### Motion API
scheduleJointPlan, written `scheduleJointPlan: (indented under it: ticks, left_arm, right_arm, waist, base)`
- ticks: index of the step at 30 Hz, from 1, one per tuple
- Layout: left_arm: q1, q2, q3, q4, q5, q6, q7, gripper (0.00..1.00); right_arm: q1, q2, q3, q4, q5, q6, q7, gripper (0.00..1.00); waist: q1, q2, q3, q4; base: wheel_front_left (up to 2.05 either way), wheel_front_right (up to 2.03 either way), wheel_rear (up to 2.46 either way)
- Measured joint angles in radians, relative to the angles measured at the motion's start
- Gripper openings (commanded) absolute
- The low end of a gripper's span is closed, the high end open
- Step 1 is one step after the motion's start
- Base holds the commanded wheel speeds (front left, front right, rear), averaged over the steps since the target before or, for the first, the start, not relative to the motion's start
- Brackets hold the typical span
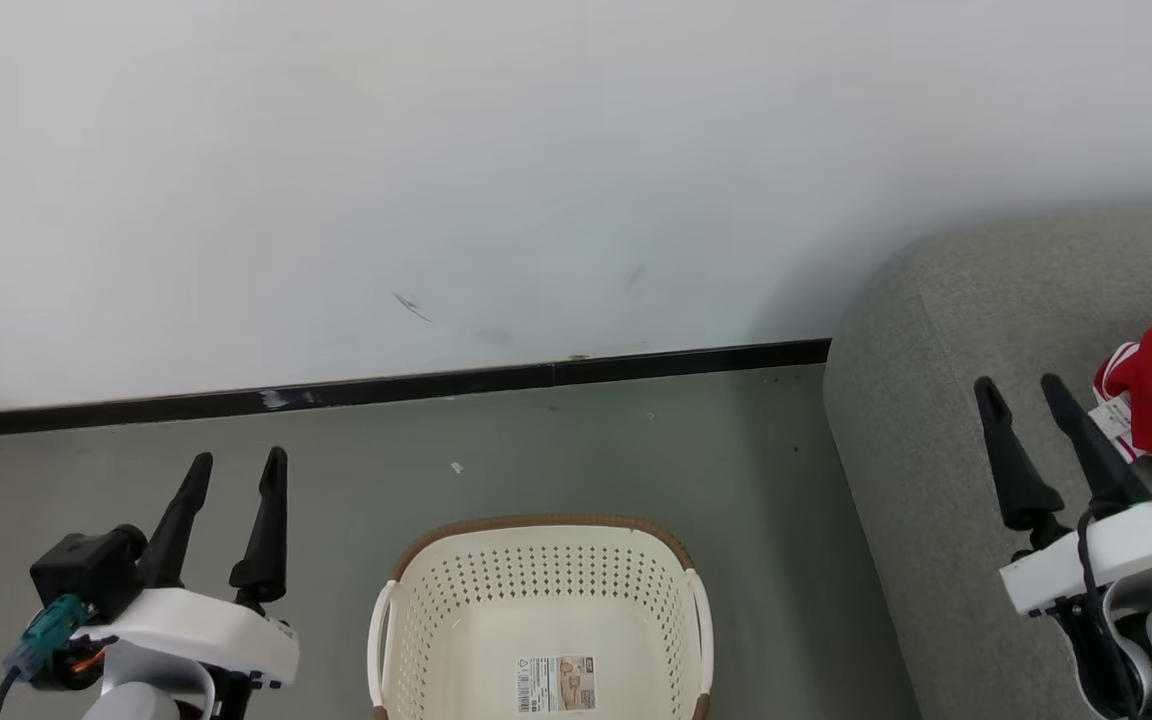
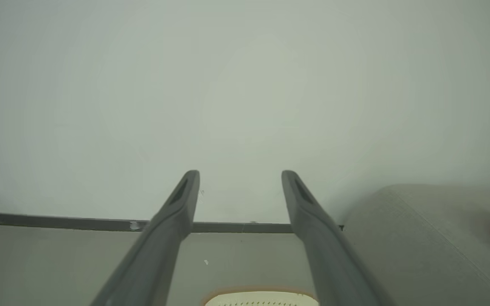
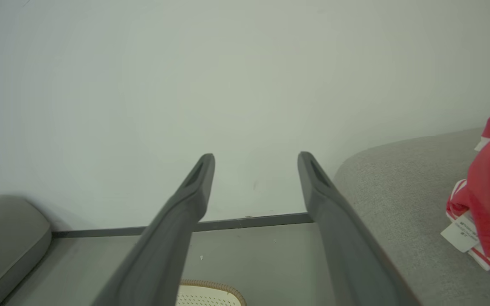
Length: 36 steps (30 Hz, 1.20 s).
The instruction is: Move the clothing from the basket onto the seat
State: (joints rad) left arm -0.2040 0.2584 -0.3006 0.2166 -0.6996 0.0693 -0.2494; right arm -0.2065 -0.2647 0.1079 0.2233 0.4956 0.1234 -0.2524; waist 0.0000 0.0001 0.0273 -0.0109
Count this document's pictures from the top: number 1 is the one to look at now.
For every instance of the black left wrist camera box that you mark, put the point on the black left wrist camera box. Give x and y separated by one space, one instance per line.
86 575

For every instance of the black wall baseboard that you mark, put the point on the black wall baseboard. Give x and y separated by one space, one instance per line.
386 387

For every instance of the grey fabric sofa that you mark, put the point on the grey fabric sofa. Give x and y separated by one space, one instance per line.
956 320

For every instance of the cream perforated laundry basket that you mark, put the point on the cream perforated laundry basket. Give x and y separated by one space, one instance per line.
536 570

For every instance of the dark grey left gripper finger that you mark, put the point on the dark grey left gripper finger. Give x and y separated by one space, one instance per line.
266 550
176 540

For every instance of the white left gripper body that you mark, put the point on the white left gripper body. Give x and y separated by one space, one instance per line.
196 630

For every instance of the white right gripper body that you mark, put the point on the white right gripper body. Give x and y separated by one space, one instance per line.
1116 545

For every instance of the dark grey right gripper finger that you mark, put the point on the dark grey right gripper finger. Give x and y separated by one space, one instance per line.
1101 465
1021 480

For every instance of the printed basket label sticker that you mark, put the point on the printed basket label sticker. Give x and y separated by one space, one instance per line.
556 684

